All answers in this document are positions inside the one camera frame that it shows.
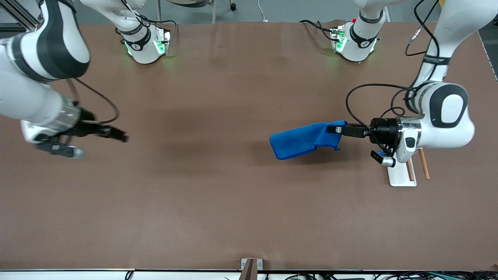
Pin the white towel rack wooden bars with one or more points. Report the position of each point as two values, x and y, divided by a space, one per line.
400 179

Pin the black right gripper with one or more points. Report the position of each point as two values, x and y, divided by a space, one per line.
86 127

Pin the metal table edge bracket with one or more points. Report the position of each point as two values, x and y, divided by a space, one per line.
251 272

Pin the chair base with caster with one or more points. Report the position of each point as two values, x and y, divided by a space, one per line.
190 3

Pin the blue towel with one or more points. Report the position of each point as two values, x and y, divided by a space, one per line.
295 144

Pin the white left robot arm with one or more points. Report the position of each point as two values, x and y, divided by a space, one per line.
447 136

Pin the aluminium frame post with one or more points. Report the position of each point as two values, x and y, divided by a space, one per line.
23 21

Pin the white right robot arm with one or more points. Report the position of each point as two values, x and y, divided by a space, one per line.
23 93

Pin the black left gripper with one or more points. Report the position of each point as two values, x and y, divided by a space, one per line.
384 131

